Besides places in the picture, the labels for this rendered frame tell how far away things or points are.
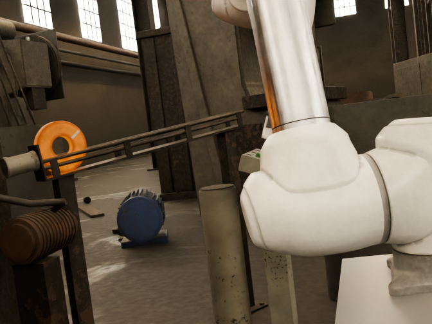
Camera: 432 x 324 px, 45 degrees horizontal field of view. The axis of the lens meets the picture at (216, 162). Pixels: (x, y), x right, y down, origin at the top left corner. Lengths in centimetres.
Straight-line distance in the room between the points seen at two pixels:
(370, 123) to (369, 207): 208
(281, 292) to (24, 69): 793
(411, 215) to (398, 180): 6
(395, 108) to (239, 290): 161
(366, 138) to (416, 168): 204
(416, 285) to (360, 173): 20
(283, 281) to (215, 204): 32
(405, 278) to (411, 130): 24
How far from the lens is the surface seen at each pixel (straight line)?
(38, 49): 957
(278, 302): 168
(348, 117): 287
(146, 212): 323
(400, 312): 84
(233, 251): 162
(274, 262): 164
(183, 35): 389
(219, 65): 375
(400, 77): 535
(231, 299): 165
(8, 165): 152
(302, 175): 81
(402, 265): 93
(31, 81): 928
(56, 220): 151
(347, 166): 83
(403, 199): 85
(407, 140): 87
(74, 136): 160
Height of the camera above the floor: 71
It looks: 4 degrees down
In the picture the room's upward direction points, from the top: 7 degrees counter-clockwise
